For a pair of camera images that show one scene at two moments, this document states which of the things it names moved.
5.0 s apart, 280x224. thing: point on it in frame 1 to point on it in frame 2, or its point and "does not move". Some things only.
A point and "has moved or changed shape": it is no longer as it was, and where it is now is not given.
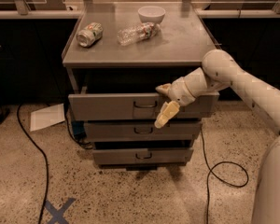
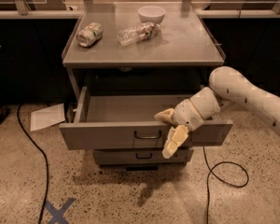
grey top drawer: [133, 106] has moved or changed shape
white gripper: [179, 92] to [186, 113]
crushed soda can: [90, 35] does not move
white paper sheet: [44, 118] does not move
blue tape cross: [58, 215] does not move
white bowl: [153, 14] does not move
